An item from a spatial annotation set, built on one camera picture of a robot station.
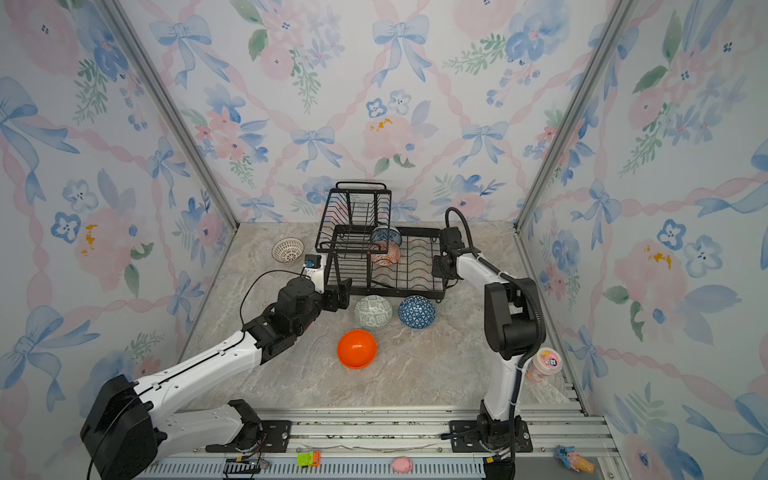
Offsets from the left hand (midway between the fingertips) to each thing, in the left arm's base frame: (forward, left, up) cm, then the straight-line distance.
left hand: (337, 275), depth 79 cm
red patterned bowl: (+21, -12, -19) cm, 31 cm away
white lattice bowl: (+25, +23, -19) cm, 39 cm away
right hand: (+15, -32, -16) cm, 39 cm away
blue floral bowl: (+30, -13, -15) cm, 35 cm away
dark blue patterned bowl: (+1, -22, -20) cm, 30 cm away
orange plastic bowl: (-12, -5, -19) cm, 23 cm away
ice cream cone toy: (-38, -57, -19) cm, 71 cm away
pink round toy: (-39, -17, -20) cm, 47 cm away
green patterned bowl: (+1, -9, -21) cm, 22 cm away
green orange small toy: (-39, +5, -19) cm, 43 cm away
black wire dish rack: (+39, 0, -13) cm, 41 cm away
